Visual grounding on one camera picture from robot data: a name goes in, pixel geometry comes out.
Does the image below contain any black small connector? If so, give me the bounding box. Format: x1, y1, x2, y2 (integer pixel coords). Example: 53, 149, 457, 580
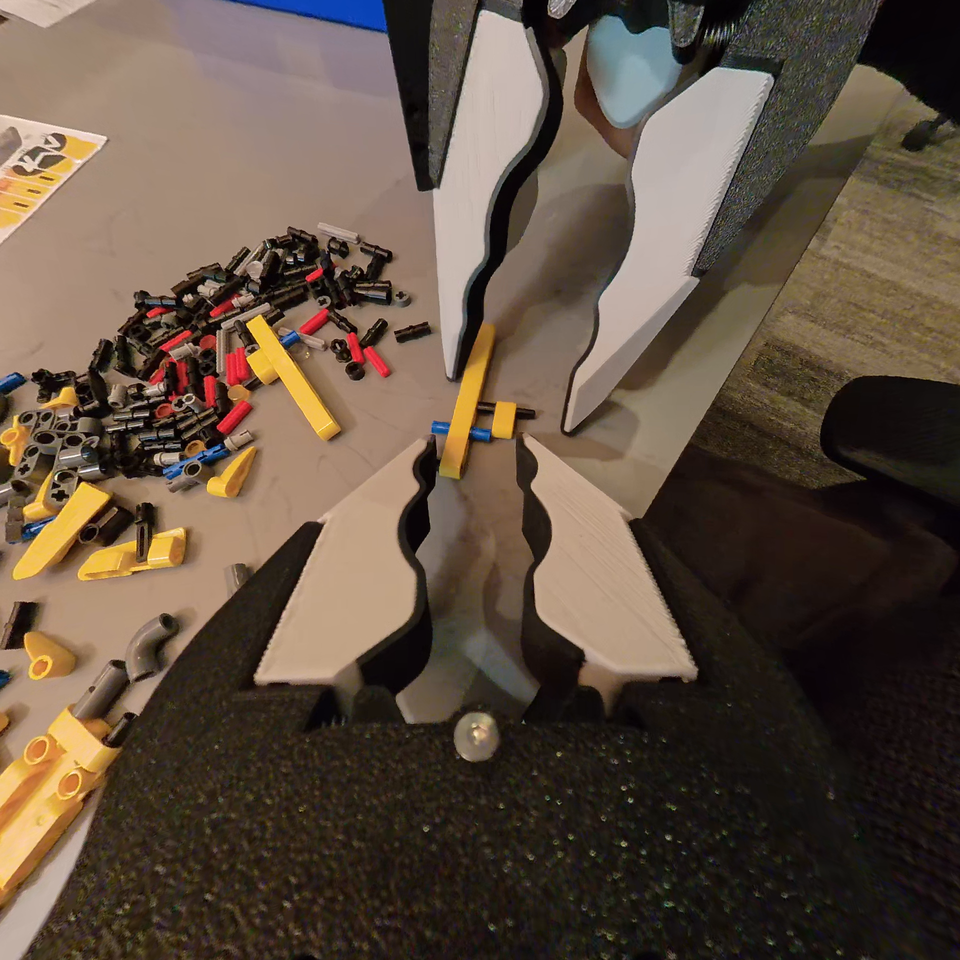
0, 601, 40, 650

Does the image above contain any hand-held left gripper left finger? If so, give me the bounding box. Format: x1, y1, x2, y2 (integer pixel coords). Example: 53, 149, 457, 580
253, 435, 439, 708

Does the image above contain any blue flat object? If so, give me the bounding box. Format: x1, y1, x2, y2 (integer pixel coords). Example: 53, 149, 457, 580
240, 0, 389, 33

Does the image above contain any yellow narrow wedge piece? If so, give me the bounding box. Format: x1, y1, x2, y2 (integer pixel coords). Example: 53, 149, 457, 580
206, 447, 258, 498

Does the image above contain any yellow rounded wedge piece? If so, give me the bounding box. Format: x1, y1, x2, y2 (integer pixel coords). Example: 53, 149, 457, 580
24, 631, 78, 680

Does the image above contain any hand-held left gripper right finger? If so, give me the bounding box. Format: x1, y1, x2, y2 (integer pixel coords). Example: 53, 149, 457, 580
516, 432, 699, 715

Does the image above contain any person's right hand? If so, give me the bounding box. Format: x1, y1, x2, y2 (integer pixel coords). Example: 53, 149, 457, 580
574, 71, 640, 160

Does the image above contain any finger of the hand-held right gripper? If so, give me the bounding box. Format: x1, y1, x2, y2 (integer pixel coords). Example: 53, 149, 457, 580
432, 7, 565, 381
562, 69, 775, 436

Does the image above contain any yellow connector block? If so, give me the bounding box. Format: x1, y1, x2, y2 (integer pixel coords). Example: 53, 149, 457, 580
0, 660, 140, 894

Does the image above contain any printed instruction sheet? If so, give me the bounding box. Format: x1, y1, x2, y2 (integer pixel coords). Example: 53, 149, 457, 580
0, 114, 108, 245

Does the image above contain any black chair armrest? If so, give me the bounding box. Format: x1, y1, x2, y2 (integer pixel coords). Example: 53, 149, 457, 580
819, 375, 960, 519

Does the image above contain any black chair castor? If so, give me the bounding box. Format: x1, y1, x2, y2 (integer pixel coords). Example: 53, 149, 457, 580
900, 111, 960, 155

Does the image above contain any yellow pointed panel piece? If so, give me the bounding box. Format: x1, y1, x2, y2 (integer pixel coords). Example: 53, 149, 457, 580
12, 482, 112, 581

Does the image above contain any thin yellow long beam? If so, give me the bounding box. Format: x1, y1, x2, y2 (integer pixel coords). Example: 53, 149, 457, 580
438, 324, 498, 480

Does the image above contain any yellow curved panel piece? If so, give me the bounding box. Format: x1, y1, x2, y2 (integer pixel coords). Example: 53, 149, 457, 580
77, 502, 187, 582

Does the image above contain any grey elbow pipe piece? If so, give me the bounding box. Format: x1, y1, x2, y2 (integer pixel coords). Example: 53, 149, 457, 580
125, 613, 181, 682

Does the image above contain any person's dark clothing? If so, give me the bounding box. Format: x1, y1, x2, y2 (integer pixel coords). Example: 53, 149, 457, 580
645, 442, 960, 960

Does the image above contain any pile of black red pins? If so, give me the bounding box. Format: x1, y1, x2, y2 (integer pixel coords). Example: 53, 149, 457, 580
90, 221, 432, 496

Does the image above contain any white paper sheet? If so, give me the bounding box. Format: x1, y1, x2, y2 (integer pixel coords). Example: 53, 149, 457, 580
0, 0, 82, 27

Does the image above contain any thick yellow holed beam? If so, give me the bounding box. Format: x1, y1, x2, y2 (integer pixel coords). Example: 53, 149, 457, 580
246, 315, 342, 441

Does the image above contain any pile of grey blue pieces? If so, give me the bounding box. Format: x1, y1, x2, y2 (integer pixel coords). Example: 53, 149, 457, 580
0, 367, 110, 545

